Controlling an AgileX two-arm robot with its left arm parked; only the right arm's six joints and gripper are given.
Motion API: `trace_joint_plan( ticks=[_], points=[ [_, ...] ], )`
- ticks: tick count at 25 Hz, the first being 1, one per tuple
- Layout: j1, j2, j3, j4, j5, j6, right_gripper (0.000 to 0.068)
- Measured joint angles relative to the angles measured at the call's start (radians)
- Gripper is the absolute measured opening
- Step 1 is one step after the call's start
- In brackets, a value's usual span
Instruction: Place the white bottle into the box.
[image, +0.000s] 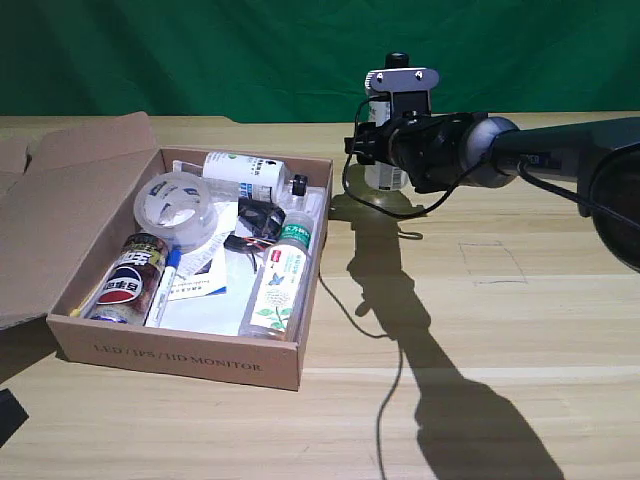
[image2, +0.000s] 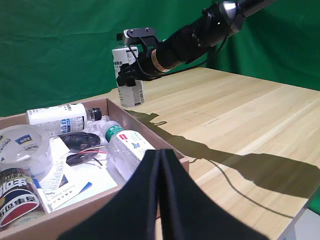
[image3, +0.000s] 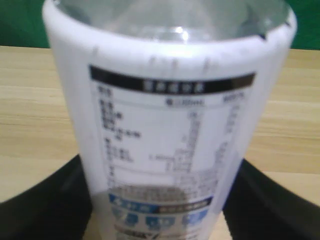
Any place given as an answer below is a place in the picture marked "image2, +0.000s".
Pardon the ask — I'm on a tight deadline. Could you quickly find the brown cardboard box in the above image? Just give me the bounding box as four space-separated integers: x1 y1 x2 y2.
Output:
0 97 191 237

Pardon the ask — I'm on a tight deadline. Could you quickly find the white pen with blue cap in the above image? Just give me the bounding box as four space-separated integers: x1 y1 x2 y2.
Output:
32 177 51 213

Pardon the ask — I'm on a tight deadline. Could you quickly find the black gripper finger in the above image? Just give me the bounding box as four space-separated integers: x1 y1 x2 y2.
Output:
158 149 270 240
57 149 162 240

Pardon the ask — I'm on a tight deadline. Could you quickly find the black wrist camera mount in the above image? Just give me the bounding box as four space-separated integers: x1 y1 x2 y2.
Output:
116 26 158 57

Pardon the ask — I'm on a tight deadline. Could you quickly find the clear water bottle green label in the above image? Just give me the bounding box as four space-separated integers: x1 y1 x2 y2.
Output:
101 120 157 186

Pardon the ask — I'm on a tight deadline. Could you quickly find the white bottle with black cap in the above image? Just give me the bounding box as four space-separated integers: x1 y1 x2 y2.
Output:
26 102 103 136
111 44 146 108

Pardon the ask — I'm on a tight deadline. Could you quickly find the white leaflet with blue corner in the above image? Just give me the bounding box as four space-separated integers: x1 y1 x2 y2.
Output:
48 181 93 211

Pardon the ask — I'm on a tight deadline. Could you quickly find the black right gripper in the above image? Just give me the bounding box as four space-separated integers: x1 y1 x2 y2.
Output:
116 49 158 88

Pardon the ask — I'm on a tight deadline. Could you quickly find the black glossy pouch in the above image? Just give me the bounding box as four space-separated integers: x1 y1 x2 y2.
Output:
57 132 102 151

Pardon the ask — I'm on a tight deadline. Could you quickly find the black cola can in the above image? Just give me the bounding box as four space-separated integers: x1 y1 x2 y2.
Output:
0 167 42 228

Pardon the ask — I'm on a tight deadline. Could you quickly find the clear adhesive tape roll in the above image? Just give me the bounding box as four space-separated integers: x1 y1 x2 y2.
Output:
0 124 53 176

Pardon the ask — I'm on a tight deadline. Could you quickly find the green backdrop cloth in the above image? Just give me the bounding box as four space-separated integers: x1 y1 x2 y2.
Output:
0 0 320 118

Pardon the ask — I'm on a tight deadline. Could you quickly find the small black part with wires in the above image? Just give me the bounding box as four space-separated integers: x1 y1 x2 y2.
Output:
66 146 108 168

